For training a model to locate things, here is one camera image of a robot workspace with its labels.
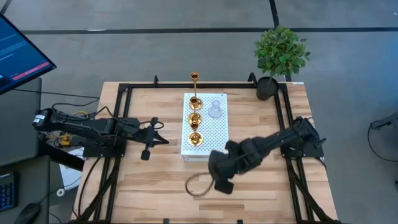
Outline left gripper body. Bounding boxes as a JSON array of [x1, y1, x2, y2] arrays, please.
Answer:
[[133, 116, 159, 161]]

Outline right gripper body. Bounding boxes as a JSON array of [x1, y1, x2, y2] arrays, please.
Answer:
[[208, 138, 262, 184]]

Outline clear ribbed glass candle holder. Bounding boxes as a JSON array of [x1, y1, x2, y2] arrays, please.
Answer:
[[185, 171, 216, 197], [207, 99, 224, 119]]

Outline tall gold brass candlestick holder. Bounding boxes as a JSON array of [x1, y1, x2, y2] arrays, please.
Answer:
[[188, 71, 204, 111]]

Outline white perforated metal shelf rack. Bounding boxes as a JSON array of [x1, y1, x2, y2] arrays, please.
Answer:
[[180, 92, 229, 162]]

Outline yellow connector plug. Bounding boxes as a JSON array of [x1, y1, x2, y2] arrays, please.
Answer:
[[54, 132, 72, 147]]

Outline white paper sheet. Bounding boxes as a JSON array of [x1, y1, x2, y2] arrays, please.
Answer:
[[58, 147, 85, 191]]

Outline black plant pot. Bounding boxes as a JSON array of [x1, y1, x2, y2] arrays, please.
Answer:
[[256, 76, 280, 101]]

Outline green leafy potted plant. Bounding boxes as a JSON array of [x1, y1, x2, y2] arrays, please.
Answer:
[[252, 26, 312, 78]]

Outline grey side desk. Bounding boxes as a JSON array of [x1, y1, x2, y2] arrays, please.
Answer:
[[0, 77, 52, 224]]

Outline black computer mouse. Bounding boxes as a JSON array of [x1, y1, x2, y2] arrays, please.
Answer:
[[13, 202, 42, 224]]

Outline blue screen operator monitor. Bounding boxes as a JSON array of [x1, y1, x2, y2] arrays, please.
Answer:
[[0, 14, 57, 96]]

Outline black keyboard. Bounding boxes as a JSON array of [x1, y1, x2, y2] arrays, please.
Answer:
[[0, 172, 17, 213]]

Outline grey stand leg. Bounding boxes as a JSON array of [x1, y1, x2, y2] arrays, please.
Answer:
[[369, 111, 398, 131]]

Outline black aluminium table frame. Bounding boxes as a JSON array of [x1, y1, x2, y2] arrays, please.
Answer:
[[70, 73, 341, 224]]

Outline black table side cable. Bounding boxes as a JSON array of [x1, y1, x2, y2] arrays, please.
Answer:
[[76, 156, 103, 218]]

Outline black floor cable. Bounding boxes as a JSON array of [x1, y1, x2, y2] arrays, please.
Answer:
[[367, 119, 398, 163]]

